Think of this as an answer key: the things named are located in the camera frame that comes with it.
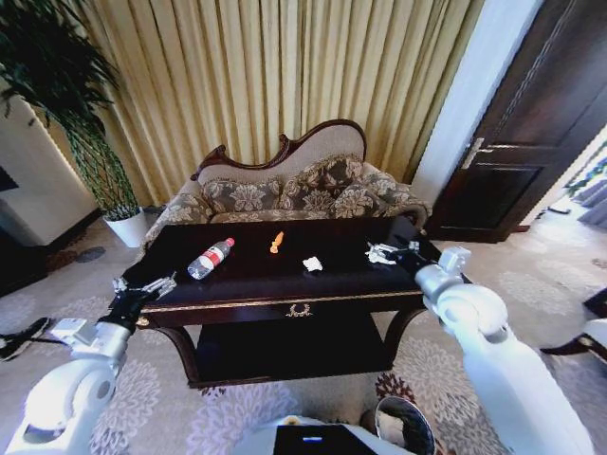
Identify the dark wooden cabinet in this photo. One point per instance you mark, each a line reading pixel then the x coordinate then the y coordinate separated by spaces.
pixel 23 256

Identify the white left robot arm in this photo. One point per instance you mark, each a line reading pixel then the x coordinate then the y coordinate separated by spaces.
pixel 71 393

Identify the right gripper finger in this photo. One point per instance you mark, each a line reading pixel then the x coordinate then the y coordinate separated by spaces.
pixel 380 253
pixel 413 246

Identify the grey floor pad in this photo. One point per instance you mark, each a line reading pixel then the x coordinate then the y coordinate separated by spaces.
pixel 90 254

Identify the floral sofa cushion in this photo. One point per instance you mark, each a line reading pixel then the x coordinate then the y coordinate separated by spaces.
pixel 242 195
pixel 327 182
pixel 374 199

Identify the beige carved wooden sofa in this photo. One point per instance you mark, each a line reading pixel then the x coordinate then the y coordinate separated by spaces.
pixel 322 147

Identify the dark wooden table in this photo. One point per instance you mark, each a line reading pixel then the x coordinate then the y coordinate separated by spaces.
pixel 284 279

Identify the white robot front shell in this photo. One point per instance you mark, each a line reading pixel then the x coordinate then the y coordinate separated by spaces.
pixel 313 438

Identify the beige pleated curtain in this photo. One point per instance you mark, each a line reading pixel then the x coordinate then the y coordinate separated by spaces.
pixel 265 71

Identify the clear plastic water bottle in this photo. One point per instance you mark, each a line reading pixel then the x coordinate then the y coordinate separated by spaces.
pixel 210 259

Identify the orange wrapper scrap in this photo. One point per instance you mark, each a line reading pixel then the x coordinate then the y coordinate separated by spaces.
pixel 276 242

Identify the black and white shoe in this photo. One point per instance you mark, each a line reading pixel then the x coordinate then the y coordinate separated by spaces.
pixel 21 339

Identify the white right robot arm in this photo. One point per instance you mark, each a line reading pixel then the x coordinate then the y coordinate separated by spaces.
pixel 498 369

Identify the dark wooden door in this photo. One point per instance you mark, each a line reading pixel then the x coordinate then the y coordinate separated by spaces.
pixel 526 118

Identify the crumpled white paper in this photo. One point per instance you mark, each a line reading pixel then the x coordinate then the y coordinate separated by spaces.
pixel 313 264

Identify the tall green plant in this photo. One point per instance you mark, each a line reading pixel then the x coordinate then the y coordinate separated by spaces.
pixel 52 76

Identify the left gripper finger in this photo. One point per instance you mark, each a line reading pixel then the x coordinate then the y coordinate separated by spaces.
pixel 120 285
pixel 159 285

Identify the white plant pot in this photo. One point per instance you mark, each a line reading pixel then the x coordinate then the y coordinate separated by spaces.
pixel 127 227

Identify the silver trash bin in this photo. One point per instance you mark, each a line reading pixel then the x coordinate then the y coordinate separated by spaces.
pixel 403 426

